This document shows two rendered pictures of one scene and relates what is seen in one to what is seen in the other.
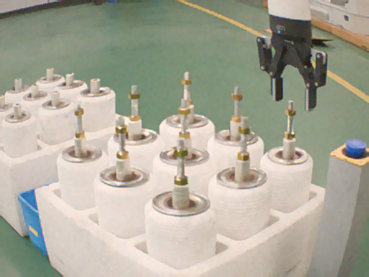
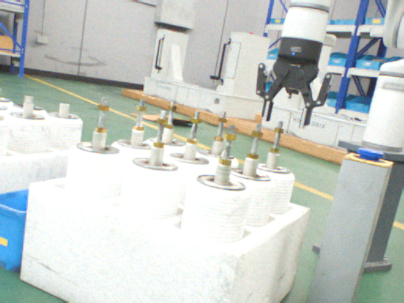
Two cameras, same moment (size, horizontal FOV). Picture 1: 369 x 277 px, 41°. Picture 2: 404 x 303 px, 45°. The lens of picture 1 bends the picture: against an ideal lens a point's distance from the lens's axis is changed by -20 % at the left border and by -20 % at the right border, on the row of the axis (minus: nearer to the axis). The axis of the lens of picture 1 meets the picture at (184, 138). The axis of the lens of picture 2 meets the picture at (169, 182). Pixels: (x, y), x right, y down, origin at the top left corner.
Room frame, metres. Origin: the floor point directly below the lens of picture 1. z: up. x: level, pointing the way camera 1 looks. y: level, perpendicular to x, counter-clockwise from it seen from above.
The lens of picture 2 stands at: (0.04, 0.30, 0.41)
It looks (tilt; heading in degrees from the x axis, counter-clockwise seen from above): 13 degrees down; 342
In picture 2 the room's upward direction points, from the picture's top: 10 degrees clockwise
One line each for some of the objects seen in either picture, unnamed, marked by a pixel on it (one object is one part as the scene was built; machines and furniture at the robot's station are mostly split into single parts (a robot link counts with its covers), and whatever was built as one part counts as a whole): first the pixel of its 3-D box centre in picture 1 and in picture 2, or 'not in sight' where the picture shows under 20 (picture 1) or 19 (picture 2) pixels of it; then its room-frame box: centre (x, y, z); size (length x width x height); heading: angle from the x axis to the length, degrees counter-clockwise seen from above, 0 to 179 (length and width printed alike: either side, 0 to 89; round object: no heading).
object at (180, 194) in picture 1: (180, 194); (222, 174); (0.70, 0.00, 0.26); 0.02 x 0.02 x 0.03
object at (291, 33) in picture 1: (291, 38); (297, 62); (0.86, -0.17, 0.45); 0.08 x 0.08 x 0.09
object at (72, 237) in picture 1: (184, 243); (174, 241); (0.86, 0.00, 0.09); 0.39 x 0.39 x 0.18; 43
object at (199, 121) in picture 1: (187, 121); (166, 142); (1.03, 0.00, 0.25); 0.08 x 0.08 x 0.01
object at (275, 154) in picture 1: (288, 156); (271, 168); (0.86, -0.17, 0.25); 0.08 x 0.08 x 0.01
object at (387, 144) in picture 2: not in sight; (389, 114); (1.04, -0.56, 0.39); 0.09 x 0.09 x 0.17; 13
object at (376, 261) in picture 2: not in sight; (364, 205); (1.04, -0.56, 0.15); 0.15 x 0.15 x 0.30; 13
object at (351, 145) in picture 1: (355, 149); (369, 155); (0.71, -0.25, 0.32); 0.04 x 0.04 x 0.02
